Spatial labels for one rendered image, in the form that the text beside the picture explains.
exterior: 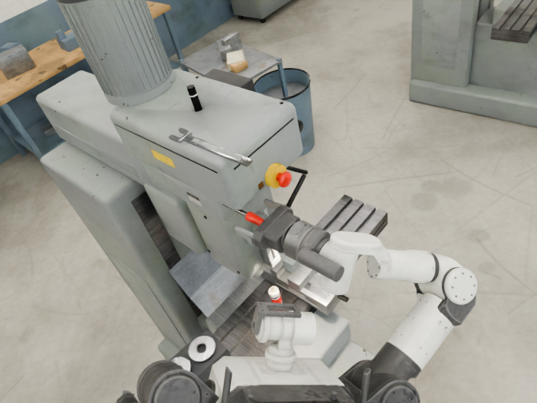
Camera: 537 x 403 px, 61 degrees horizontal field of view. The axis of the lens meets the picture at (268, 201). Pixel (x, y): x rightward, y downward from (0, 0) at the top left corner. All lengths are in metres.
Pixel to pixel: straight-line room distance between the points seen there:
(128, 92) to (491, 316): 2.34
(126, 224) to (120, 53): 0.65
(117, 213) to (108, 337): 1.79
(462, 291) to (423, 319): 0.10
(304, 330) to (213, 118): 0.53
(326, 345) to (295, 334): 0.88
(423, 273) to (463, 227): 2.31
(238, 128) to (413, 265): 0.49
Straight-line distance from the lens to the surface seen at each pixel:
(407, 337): 1.04
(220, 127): 1.07
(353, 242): 0.93
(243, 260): 1.38
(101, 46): 1.23
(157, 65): 1.28
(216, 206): 1.15
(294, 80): 3.99
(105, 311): 3.44
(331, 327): 1.83
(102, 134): 1.53
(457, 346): 2.81
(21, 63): 4.91
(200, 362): 1.56
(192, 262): 1.91
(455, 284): 1.04
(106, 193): 1.60
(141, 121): 1.21
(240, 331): 1.80
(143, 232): 1.70
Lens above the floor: 2.46
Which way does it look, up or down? 43 degrees down
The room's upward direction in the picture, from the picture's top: 16 degrees counter-clockwise
